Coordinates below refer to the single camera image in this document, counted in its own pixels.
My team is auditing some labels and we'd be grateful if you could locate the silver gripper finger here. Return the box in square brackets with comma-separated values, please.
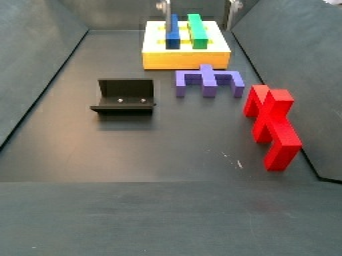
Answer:
[157, 0, 171, 32]
[227, 0, 243, 29]

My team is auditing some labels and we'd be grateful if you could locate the purple m-shaped block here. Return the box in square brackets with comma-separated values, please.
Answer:
[175, 64, 245, 98]

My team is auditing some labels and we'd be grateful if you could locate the yellow slotted board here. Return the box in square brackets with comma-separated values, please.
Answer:
[142, 21, 231, 70]

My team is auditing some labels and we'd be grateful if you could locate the black angle fixture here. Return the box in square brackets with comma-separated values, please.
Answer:
[90, 78, 155, 113]

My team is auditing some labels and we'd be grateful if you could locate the green rectangular bar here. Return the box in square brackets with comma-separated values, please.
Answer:
[187, 13, 209, 49]

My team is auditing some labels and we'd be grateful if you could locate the blue rectangular bar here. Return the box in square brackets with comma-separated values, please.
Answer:
[166, 14, 181, 49]

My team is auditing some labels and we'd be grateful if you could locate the red m-shaped block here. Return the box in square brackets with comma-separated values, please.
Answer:
[243, 85, 302, 171]

